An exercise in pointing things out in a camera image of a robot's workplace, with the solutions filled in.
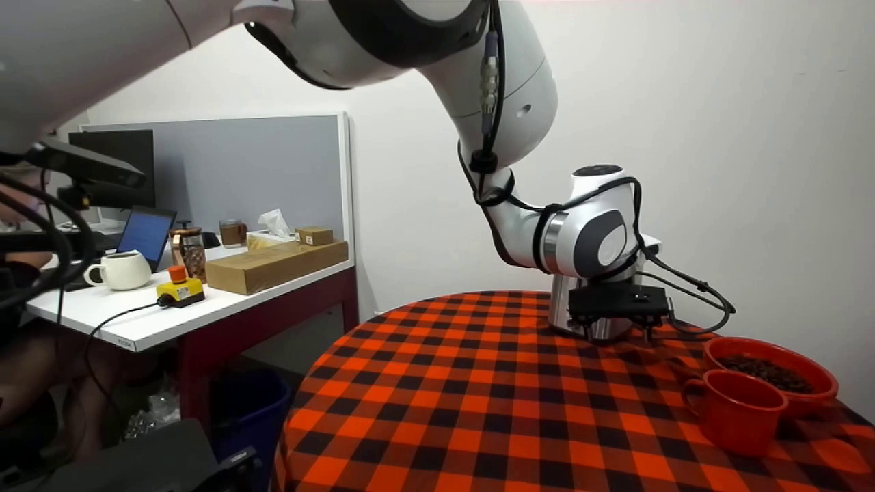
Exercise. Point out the white teapot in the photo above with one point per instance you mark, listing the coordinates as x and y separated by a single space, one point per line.
118 270

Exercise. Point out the black camera on stand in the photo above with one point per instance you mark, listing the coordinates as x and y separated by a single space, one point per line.
72 162

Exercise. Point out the blue bin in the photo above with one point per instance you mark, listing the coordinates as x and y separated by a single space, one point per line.
248 410

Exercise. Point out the grey partition board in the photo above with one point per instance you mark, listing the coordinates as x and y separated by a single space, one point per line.
238 166

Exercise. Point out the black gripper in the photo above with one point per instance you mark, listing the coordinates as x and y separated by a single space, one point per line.
613 309

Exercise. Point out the black monitor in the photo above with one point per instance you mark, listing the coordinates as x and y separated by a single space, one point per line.
128 173

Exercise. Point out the red bowl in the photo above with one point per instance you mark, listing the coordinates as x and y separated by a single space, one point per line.
808 386

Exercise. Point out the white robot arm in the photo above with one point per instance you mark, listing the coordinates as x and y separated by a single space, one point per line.
479 58

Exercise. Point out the open laptop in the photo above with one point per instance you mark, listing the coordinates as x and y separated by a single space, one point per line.
145 232

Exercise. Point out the small wooden box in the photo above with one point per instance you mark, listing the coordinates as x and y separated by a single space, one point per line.
316 235

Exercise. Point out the tissue box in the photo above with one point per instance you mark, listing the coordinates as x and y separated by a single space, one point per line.
271 229

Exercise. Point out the red mug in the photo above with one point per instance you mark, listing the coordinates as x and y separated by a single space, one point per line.
736 410

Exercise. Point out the flat cardboard box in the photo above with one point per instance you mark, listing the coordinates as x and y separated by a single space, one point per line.
253 270

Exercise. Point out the orange black checkered tablecloth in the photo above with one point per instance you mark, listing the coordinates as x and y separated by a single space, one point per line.
482 395

